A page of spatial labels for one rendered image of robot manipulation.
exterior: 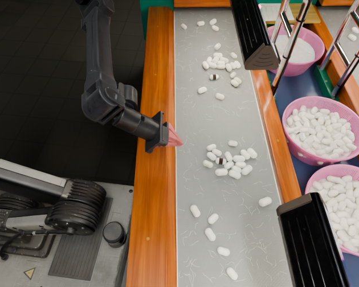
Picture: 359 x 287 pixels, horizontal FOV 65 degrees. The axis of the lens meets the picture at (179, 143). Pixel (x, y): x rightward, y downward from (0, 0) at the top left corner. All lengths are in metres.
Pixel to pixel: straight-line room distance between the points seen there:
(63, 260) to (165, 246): 0.46
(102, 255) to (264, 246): 0.56
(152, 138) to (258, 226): 0.37
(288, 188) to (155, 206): 0.38
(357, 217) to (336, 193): 0.08
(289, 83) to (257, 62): 0.59
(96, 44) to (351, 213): 0.84
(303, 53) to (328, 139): 0.46
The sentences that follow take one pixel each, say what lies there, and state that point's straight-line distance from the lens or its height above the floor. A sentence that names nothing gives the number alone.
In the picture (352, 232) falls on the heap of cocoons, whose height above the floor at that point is 0.75.
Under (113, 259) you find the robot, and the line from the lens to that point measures 1.07.
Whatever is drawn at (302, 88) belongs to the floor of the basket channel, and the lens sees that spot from 1.28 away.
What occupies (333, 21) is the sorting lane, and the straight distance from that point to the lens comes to 1.60.
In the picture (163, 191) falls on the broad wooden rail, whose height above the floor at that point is 0.76.
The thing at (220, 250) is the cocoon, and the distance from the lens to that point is 0.77.
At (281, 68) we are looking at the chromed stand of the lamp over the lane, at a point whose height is 0.86.
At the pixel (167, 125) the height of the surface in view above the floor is 0.92.
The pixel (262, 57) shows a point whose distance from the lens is 0.70.
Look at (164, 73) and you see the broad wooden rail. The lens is 1.11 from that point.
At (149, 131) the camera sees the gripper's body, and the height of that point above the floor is 0.94.
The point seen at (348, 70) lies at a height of 0.84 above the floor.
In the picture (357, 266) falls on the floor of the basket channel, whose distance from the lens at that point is 0.97.
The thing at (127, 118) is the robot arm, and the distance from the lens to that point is 0.68.
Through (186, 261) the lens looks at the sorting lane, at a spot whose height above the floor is 0.74.
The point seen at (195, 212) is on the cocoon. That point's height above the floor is 0.76.
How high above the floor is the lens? 1.50
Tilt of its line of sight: 55 degrees down
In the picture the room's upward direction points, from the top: straight up
